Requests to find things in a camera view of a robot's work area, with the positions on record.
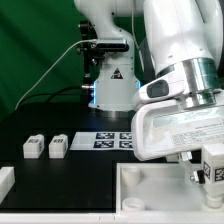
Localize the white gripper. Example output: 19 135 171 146
131 72 224 185

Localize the white square tabletop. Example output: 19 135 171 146
116 163 224 217

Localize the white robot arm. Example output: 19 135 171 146
74 0 224 160

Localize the white marker base sheet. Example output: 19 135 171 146
70 132 133 150

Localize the black cable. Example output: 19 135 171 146
18 85 88 108

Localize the grey cable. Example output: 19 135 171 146
14 0 148 111

